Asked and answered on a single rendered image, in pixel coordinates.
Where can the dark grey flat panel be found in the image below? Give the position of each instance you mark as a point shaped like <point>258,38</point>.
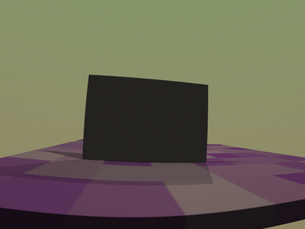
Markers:
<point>145,120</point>

